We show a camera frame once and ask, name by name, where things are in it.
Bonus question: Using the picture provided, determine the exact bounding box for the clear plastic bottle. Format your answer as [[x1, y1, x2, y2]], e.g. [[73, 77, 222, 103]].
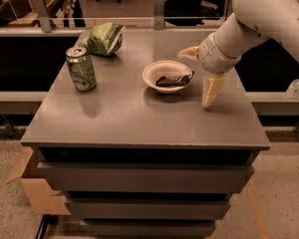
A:
[[286, 79, 299, 100]]

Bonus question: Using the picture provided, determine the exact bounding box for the left metal railing post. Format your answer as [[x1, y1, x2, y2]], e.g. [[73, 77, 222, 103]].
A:
[[31, 0, 52, 33]]

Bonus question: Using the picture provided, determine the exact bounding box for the white paper bowl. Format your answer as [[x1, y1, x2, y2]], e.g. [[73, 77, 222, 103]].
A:
[[143, 61, 193, 94]]

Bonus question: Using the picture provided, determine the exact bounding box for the metal railing post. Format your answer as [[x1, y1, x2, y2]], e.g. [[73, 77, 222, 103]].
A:
[[153, 0, 165, 30], [31, 0, 52, 33]]

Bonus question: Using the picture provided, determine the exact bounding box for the green soda can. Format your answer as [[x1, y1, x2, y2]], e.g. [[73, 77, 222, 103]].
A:
[[66, 46, 97, 92]]

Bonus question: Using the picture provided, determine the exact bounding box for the green chip bag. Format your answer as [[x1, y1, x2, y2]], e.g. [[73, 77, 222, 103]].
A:
[[85, 22, 125, 57]]

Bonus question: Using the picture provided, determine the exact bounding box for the middle metal railing post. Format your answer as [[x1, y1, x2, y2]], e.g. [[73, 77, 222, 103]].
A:
[[153, 0, 165, 30]]

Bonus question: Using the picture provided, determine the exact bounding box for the cardboard box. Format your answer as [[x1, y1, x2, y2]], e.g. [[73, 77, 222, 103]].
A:
[[6, 146, 70, 215]]

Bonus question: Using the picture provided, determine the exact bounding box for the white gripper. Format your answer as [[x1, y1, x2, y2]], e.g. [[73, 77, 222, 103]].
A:
[[177, 33, 241, 108]]

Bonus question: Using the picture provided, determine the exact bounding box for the dark rxbar chocolate bar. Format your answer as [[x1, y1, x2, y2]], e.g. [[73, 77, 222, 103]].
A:
[[155, 72, 194, 87]]

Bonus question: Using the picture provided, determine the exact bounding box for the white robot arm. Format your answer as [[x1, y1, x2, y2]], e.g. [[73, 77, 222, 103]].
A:
[[178, 0, 299, 107]]

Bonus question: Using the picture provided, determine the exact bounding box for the black office chair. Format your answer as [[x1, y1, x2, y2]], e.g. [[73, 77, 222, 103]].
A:
[[163, 0, 225, 26]]

